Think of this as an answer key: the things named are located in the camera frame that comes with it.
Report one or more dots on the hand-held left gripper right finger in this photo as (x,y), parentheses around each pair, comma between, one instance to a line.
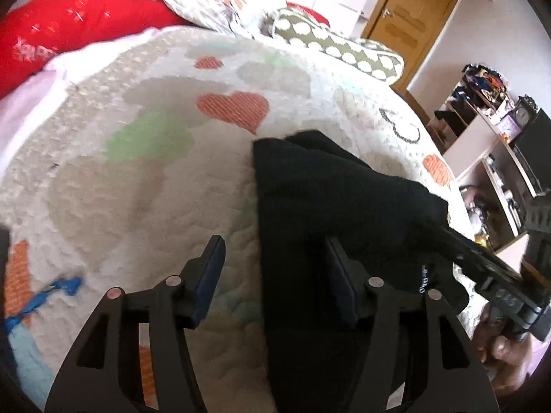
(342,284)

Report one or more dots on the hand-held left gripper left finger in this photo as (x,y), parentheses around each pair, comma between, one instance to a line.
(211,275)

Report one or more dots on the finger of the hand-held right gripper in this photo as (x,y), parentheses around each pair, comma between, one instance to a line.
(469,251)

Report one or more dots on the black pants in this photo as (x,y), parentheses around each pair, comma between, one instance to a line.
(323,189)

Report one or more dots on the person's right hand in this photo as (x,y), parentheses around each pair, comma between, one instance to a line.
(508,361)

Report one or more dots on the heart-print quilted blanket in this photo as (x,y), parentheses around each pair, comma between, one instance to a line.
(129,202)

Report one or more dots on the beige shelf unit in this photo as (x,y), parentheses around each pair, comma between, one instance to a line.
(473,137)

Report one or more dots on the black box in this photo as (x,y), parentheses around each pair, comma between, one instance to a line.
(538,150)

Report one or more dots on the small dark mantel clock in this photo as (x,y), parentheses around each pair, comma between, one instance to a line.
(523,114)

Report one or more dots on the pile of clothes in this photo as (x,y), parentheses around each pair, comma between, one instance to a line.
(486,81)

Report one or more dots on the green polka-dot pillow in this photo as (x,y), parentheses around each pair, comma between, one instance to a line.
(335,43)

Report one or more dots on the wooden door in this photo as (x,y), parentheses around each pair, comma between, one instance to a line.
(409,13)

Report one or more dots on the white bed sheet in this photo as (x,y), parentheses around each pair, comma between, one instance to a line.
(26,103)

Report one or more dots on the small red pillow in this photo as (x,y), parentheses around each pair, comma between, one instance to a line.
(312,13)

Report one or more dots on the red blanket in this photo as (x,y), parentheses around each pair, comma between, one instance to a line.
(77,21)

